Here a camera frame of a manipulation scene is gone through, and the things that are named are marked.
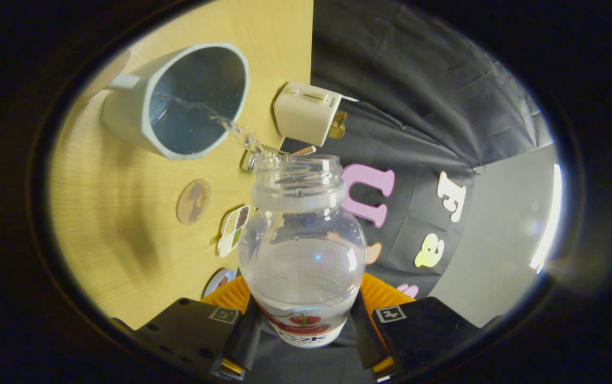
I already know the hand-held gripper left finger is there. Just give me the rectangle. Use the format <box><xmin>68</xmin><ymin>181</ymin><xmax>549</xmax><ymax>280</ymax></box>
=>
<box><xmin>134</xmin><ymin>275</ymin><xmax>264</xmax><ymax>381</ymax></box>

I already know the white toaster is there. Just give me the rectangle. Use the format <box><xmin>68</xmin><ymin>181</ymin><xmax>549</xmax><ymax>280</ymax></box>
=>
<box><xmin>273</xmin><ymin>82</ymin><xmax>343</xmax><ymax>147</ymax></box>

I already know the black backdrop cloth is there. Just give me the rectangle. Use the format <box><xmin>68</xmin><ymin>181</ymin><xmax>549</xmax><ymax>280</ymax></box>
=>
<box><xmin>242</xmin><ymin>0</ymin><xmax>554</xmax><ymax>384</ymax></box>

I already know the round brown coaster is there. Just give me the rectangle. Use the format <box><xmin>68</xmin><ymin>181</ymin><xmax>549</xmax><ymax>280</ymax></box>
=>
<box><xmin>176</xmin><ymin>179</ymin><xmax>212</xmax><ymax>226</ymax></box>

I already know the wooden table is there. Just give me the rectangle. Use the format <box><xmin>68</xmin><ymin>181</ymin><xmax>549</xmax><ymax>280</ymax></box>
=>
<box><xmin>50</xmin><ymin>0</ymin><xmax>315</xmax><ymax>330</ymax></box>

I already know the light blue plate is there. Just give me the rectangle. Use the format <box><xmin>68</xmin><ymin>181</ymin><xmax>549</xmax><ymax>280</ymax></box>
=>
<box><xmin>202</xmin><ymin>268</ymin><xmax>236</xmax><ymax>298</ymax></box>

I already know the white divided bean tray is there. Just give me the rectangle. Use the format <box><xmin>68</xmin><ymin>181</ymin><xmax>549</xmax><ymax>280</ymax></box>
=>
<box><xmin>217</xmin><ymin>205</ymin><xmax>251</xmax><ymax>259</ymax></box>

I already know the clear juice bottle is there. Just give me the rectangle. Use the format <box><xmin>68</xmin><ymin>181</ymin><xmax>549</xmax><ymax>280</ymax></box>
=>
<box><xmin>238</xmin><ymin>155</ymin><xmax>368</xmax><ymax>348</ymax></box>

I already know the white cup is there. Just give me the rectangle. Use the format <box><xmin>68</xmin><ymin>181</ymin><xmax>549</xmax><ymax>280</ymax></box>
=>
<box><xmin>101</xmin><ymin>43</ymin><xmax>249</xmax><ymax>161</ymax></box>

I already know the small wire basket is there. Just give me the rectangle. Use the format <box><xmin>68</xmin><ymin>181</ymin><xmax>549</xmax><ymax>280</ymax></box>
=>
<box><xmin>240</xmin><ymin>144</ymin><xmax>288</xmax><ymax>172</ymax></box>

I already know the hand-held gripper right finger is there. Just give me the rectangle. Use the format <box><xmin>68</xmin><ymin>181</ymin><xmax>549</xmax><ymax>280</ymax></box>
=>
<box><xmin>350</xmin><ymin>273</ymin><xmax>480</xmax><ymax>381</ymax></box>

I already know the brown toast slice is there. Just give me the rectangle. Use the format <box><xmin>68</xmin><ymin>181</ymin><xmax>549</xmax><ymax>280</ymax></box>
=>
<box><xmin>329</xmin><ymin>110</ymin><xmax>348</xmax><ymax>139</ymax></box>

